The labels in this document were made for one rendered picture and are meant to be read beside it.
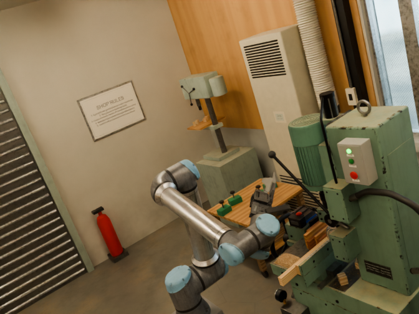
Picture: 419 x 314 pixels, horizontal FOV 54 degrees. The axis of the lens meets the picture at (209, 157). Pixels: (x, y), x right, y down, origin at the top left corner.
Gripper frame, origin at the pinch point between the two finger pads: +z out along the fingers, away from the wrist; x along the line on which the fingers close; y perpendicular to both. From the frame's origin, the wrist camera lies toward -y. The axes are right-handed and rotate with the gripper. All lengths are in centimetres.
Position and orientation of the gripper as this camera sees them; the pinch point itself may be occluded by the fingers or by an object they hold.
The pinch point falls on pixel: (270, 180)
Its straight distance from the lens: 185.0
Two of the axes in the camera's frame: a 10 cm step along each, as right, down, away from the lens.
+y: -9.6, -2.7, -0.5
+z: 1.8, -7.7, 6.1
